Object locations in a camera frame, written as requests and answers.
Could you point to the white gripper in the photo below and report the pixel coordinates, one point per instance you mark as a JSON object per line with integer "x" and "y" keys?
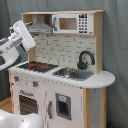
{"x": 27, "y": 40}

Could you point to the small metal pot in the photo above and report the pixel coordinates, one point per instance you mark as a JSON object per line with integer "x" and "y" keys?
{"x": 68, "y": 73}

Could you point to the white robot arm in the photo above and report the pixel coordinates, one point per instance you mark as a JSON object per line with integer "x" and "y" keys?
{"x": 8, "y": 51}

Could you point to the wooden toy kitchen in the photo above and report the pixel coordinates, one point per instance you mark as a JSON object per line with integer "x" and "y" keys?
{"x": 88, "y": 97}

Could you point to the grey range hood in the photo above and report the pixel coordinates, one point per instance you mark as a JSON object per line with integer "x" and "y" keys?
{"x": 40, "y": 25}

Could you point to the black stovetop with red burners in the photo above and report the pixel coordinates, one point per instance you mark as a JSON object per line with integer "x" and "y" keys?
{"x": 38, "y": 66}

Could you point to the red left stove knob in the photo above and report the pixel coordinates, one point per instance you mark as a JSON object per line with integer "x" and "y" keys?
{"x": 16, "y": 78}

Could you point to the red stove knob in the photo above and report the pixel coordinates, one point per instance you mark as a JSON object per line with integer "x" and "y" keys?
{"x": 35, "y": 84}
{"x": 16, "y": 78}

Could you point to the toy microwave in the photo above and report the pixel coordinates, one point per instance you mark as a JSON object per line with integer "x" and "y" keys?
{"x": 73, "y": 23}

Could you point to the red right stove knob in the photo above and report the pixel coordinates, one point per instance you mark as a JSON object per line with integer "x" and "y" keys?
{"x": 35, "y": 84}

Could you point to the toy oven door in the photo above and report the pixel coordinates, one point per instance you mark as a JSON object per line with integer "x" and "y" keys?
{"x": 27, "y": 103}

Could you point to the black toy faucet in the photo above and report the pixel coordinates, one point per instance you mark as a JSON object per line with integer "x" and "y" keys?
{"x": 83, "y": 63}

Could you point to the grey toy sink basin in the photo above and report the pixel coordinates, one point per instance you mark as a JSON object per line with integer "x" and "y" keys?
{"x": 81, "y": 75}

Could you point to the grey ice dispenser panel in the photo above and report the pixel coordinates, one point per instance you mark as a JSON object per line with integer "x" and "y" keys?
{"x": 63, "y": 106}

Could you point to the grey cupboard door handle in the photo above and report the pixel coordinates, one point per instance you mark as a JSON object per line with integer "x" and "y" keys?
{"x": 49, "y": 109}

